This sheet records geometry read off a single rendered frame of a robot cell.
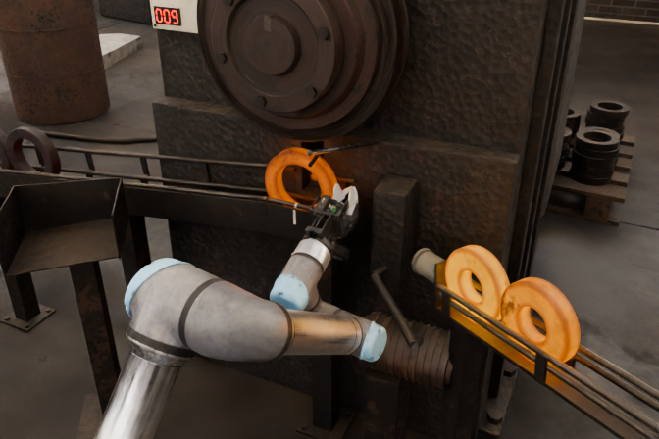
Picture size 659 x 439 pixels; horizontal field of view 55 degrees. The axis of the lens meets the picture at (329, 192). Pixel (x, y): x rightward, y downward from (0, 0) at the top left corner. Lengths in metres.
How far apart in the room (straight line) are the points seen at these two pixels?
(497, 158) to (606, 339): 1.13
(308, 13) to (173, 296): 0.58
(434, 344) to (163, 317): 0.63
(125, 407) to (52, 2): 3.26
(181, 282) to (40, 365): 1.35
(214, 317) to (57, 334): 1.50
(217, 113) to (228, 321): 0.81
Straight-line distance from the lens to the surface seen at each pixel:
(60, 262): 1.64
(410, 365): 1.41
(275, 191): 1.55
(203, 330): 0.96
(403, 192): 1.39
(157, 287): 1.02
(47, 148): 2.02
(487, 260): 1.22
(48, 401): 2.18
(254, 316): 0.96
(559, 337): 1.14
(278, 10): 1.28
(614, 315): 2.53
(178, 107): 1.72
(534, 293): 1.15
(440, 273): 1.32
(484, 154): 1.43
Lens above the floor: 1.43
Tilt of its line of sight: 27 degrees down
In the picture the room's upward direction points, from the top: straight up
